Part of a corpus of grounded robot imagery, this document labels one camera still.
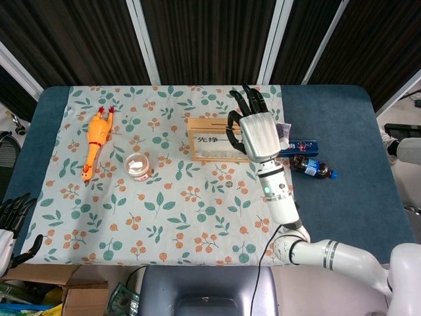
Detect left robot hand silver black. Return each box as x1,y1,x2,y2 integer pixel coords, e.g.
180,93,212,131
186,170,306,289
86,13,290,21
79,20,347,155
0,193,44,277

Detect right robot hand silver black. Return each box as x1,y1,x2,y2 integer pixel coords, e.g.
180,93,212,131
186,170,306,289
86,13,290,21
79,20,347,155
226,84,284,164

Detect purple tube white cap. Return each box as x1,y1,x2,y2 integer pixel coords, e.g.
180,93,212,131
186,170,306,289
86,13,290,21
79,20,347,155
278,123,293,147

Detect blue rectangular carton box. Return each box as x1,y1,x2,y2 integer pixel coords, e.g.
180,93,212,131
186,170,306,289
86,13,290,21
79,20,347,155
279,138,320,158

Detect cola bottle blue label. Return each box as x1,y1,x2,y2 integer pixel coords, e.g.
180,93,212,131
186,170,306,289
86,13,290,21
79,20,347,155
286,154,338,181

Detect blue plastic bag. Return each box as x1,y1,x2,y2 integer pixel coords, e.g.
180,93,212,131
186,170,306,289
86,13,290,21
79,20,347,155
0,304,53,316

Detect yellow plastic bag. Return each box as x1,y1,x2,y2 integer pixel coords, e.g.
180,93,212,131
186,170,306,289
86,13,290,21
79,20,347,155
41,286,66,316

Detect black mesh office chair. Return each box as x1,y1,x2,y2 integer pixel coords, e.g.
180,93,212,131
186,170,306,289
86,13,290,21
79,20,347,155
0,130,22,198

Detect brown cardboard box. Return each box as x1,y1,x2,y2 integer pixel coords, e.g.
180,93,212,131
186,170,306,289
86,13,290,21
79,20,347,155
14,264,109,316

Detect dark ribbed partition panel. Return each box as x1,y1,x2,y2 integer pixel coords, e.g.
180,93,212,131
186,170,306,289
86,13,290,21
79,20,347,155
0,0,159,87
0,42,43,122
302,0,421,115
262,0,349,86
126,0,284,86

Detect chair base with casters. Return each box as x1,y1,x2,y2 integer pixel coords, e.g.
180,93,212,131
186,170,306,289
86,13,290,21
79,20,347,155
5,111,28,136

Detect floral leaf print tablecloth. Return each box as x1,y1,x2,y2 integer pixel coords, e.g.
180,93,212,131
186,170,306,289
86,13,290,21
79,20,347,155
24,84,303,266

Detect clear plastic jar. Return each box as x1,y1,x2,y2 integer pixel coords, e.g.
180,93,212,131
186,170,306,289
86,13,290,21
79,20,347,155
124,153,155,182

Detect green printed plastic bag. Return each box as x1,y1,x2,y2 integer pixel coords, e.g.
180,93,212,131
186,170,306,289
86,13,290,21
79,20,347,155
107,283,141,316

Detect white sneaker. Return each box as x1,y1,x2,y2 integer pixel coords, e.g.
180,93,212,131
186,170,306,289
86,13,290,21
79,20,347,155
381,130,399,165

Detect black flat device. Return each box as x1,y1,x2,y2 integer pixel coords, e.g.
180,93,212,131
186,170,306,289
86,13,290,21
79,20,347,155
384,122,414,141

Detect orange rubber chicken toy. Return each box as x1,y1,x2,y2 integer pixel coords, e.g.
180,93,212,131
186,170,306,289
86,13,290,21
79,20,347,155
81,105,116,184

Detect grey blue chair seat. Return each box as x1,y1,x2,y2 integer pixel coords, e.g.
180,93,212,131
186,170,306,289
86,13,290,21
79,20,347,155
139,265,280,316

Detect wooden coin box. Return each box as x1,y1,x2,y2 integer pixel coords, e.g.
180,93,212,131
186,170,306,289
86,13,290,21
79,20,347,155
186,118,253,163

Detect black cable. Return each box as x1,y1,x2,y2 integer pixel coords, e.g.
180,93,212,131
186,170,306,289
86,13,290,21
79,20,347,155
252,225,285,316

